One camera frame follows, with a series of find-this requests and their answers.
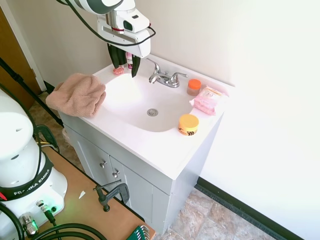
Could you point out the green hex key set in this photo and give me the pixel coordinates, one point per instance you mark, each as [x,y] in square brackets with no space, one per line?
[138,233]

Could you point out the pink round soap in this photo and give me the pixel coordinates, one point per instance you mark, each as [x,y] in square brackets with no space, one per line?
[118,70]

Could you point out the white paper scrap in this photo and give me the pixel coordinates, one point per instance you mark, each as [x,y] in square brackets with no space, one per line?
[82,194]

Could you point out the metal cabinet knob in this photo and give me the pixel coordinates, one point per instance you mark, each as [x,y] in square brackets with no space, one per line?
[102,164]
[115,174]

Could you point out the chrome sink drain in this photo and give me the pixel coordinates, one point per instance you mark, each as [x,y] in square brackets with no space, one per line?
[152,112]

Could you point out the jar with yellow lid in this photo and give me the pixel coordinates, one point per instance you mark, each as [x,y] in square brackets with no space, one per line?
[188,123]

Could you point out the grey vanity cabinet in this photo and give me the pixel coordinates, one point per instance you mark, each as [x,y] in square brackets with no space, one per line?
[140,190]

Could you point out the pink wipes package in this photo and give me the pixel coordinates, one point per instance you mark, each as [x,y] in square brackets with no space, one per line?
[206,101]

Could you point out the white vanity sink top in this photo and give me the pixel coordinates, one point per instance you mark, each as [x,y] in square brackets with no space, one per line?
[140,140]

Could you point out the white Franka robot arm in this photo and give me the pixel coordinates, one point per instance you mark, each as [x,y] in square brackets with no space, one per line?
[15,150]

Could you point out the brown wooden door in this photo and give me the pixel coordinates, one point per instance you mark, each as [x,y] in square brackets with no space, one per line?
[12,62]

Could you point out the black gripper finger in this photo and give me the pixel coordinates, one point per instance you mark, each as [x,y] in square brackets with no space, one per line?
[111,53]
[135,66]

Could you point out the black baseboard strip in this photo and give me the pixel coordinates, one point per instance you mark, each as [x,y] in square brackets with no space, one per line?
[250,212]

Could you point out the tan pink towel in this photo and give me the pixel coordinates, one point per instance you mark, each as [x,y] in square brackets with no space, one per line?
[77,95]

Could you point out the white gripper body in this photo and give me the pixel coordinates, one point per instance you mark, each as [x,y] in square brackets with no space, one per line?
[140,45]

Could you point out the black C-clamp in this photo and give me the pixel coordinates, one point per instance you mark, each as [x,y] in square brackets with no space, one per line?
[122,191]

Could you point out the brown jar with orange lid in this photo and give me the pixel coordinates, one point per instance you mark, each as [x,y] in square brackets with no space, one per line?
[194,86]

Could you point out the wrist camera with red mount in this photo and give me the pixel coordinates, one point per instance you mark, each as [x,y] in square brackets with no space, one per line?
[135,21]

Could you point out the pink deodorant bottle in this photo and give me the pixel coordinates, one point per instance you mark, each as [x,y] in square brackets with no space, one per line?
[129,62]

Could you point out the black tripod leg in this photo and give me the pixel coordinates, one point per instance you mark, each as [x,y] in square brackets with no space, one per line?
[30,92]

